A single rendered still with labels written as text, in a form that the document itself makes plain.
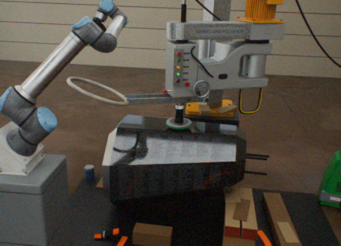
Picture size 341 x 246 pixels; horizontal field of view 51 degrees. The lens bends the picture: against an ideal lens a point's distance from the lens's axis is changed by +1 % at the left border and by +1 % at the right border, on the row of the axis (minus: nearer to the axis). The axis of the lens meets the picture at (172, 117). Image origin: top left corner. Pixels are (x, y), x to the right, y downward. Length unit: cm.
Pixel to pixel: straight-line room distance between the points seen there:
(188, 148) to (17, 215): 133
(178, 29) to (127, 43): 655
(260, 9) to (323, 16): 636
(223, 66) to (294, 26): 636
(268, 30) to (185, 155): 119
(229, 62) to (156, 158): 97
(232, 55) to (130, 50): 647
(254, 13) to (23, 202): 213
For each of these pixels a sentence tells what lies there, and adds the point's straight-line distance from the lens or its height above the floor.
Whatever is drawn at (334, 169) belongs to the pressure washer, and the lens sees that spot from 366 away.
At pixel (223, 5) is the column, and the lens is 353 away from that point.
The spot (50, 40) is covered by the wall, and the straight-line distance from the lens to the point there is 982.
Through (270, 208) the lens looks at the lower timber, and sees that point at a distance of 335.
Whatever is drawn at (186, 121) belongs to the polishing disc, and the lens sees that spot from 297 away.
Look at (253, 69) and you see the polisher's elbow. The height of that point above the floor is 132.
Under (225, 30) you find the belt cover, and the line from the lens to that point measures 281.
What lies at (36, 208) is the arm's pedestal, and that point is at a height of 69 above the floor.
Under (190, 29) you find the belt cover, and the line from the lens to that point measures 270.
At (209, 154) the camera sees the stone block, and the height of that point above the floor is 70.
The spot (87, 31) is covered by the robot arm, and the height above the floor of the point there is 169.
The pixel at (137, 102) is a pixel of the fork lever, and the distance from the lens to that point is 274.
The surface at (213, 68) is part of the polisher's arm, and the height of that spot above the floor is 135.
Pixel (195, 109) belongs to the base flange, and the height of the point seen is 78.
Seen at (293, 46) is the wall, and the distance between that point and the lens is 920.
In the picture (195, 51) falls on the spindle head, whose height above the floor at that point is 148.
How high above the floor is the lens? 192
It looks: 20 degrees down
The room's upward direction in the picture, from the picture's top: 2 degrees clockwise
